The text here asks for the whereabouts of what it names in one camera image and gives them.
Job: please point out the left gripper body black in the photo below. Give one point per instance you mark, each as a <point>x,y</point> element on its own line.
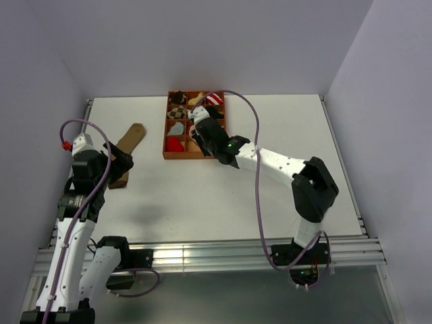
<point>119,165</point>

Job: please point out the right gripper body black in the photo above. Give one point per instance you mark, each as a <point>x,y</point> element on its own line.
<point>205,148</point>

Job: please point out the red sock with white pattern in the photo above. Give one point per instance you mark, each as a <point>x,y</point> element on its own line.
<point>173,145</point>

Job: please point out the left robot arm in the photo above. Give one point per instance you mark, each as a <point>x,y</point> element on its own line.
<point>70,290</point>

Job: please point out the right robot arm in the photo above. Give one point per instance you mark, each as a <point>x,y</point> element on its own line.
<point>314,189</point>

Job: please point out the orange wooden compartment tray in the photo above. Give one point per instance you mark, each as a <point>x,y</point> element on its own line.
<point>191,149</point>

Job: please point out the light blue rolled sock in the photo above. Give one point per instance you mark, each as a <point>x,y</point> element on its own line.
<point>176,130</point>

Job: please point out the red white striped rolled sock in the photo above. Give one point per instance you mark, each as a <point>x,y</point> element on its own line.
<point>215,98</point>

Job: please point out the checkered rolled sock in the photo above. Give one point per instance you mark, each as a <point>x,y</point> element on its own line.
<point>178,112</point>

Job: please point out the yellow rolled sock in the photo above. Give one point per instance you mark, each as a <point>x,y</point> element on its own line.
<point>194,97</point>

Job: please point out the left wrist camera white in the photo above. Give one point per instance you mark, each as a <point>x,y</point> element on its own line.
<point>83,142</point>

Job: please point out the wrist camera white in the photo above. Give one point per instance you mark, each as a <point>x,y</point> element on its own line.
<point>83,142</point>
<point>198,114</point>

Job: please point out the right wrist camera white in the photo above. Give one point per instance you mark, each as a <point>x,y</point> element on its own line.
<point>198,114</point>

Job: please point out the aluminium front rail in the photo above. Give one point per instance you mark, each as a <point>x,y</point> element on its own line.
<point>248,255</point>

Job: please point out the black box under rail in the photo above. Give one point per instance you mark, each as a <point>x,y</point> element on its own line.
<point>120,282</point>

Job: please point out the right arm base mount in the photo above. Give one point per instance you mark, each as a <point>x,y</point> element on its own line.
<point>284,254</point>

